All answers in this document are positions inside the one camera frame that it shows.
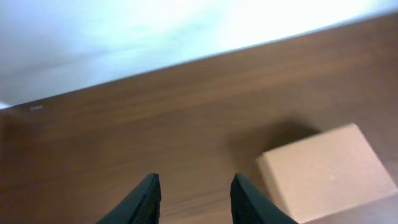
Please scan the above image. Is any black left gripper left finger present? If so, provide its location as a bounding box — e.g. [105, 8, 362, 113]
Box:
[96, 173, 162, 224]

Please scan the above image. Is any brown cardboard box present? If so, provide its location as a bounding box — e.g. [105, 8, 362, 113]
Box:
[256, 123, 397, 223]

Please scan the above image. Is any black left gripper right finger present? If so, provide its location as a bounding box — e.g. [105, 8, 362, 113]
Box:
[230, 173, 298, 224]

